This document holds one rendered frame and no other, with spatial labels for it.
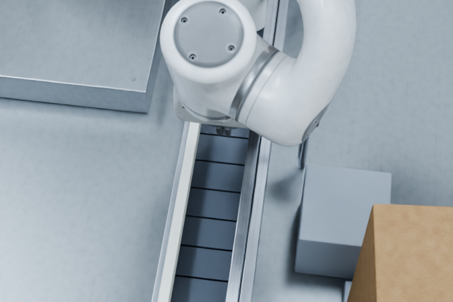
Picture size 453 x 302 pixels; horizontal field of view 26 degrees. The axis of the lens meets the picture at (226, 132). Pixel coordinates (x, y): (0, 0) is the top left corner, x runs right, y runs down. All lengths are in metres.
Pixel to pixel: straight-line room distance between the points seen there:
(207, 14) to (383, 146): 0.49
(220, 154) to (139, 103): 0.14
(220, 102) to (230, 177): 0.31
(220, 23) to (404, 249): 0.26
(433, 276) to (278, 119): 0.19
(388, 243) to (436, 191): 0.38
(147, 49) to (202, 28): 0.45
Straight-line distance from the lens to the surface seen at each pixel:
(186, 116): 1.06
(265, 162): 1.19
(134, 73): 1.27
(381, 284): 0.87
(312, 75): 0.84
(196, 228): 1.15
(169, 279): 1.08
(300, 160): 1.23
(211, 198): 1.17
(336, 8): 0.83
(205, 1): 0.85
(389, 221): 0.89
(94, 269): 1.19
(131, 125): 1.28
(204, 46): 0.84
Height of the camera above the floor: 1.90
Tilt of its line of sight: 58 degrees down
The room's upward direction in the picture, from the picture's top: straight up
